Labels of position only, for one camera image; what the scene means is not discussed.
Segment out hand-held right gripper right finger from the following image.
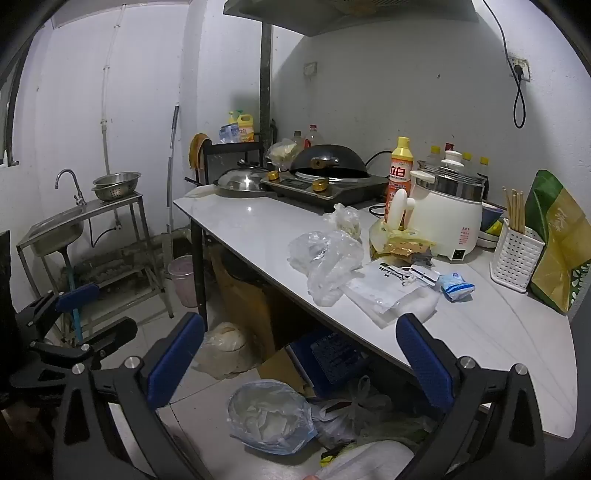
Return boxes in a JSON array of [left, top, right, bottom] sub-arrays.
[[396, 314, 546, 480]]

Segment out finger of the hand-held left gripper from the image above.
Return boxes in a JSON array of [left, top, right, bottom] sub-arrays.
[[9, 316, 139, 402], [14, 282, 102, 344]]

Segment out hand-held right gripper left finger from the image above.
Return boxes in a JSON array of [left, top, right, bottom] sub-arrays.
[[53, 311, 206, 480]]

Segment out blue tissue packet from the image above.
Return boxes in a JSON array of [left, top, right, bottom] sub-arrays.
[[436, 272, 476, 303]]

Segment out clear printed packaging bag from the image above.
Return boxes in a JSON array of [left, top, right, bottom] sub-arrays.
[[344, 261, 439, 329]]

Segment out brown snack wrapper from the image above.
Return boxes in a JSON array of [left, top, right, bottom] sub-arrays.
[[392, 247, 435, 268], [382, 234, 423, 254]]

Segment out yellow plastic bag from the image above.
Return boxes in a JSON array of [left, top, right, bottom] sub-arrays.
[[369, 218, 416, 259]]

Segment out small clear plastic bag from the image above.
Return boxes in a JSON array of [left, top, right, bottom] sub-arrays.
[[322, 203, 363, 241]]

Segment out white sack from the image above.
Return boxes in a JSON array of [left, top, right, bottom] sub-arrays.
[[194, 322, 259, 379]]

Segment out steel sink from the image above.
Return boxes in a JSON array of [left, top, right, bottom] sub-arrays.
[[17, 207, 88, 257]]

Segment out clear plastic bags heap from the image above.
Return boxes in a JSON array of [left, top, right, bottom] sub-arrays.
[[314, 376, 435, 450]]

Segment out pink plastic bucket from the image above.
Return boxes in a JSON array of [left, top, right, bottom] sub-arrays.
[[167, 255, 199, 308]]

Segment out blue box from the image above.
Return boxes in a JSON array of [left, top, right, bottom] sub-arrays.
[[288, 330, 370, 398]]

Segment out cardboard box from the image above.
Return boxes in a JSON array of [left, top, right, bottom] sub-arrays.
[[210, 249, 278, 352]]

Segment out black table leg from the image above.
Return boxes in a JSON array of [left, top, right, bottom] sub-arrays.
[[190, 217, 211, 324]]

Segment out metal sink stand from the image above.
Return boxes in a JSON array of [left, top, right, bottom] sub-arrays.
[[17, 193, 175, 344]]

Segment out flat cardboard piece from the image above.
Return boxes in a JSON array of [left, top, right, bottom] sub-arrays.
[[256, 348, 315, 395]]

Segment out steel basin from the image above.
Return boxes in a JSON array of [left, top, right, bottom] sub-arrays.
[[91, 184, 139, 202]]

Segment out chrome faucet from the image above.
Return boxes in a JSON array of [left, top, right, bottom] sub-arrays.
[[55, 169, 87, 206]]

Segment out steel colander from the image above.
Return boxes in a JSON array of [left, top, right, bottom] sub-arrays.
[[92, 172, 142, 195]]

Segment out white chopstick holder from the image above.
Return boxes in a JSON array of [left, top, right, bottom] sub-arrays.
[[489, 218, 548, 294]]

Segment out white electric cooker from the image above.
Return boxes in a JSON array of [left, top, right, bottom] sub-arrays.
[[385, 150, 485, 264]]

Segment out white water pipe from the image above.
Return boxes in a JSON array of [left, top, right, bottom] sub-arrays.
[[100, 4, 126, 174]]

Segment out blue patterned bowl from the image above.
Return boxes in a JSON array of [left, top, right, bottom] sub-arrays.
[[480, 203, 506, 234]]

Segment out bundle of wooden chopsticks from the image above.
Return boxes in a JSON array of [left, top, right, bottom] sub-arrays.
[[502, 186, 527, 234]]

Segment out green gold paper bag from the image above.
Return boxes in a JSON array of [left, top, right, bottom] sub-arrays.
[[525, 170, 591, 315]]

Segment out gas stove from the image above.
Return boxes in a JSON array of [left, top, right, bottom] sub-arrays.
[[261, 171, 389, 213]]

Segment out orange dish soap bottle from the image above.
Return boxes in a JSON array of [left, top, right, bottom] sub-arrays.
[[385, 137, 413, 217]]

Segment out steel pot lid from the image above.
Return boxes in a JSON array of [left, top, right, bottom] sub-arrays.
[[215, 167, 273, 199]]

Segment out yellow dish cloth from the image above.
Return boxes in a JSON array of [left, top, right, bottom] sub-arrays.
[[189, 133, 212, 171]]

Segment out black wok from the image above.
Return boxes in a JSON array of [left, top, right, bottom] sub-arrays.
[[288, 144, 370, 178]]

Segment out white food bag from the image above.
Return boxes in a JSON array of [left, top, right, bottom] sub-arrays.
[[267, 139, 298, 167]]

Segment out yellow detergent jug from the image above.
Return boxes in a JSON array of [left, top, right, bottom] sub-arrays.
[[237, 111, 256, 143]]

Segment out dark vertical pipe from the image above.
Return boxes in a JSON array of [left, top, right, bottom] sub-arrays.
[[259, 22, 274, 167]]

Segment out range hood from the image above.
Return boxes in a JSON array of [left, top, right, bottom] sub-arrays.
[[223, 0, 478, 37]]

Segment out grey hose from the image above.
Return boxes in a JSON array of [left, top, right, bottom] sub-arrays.
[[166, 105, 181, 232]]

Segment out black wire rack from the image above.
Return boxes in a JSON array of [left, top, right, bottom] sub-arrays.
[[185, 138, 264, 185]]

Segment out black power cable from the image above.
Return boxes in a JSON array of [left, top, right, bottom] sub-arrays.
[[482, 0, 528, 130]]

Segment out white wall socket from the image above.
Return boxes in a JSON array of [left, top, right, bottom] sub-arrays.
[[508, 56, 532, 83]]

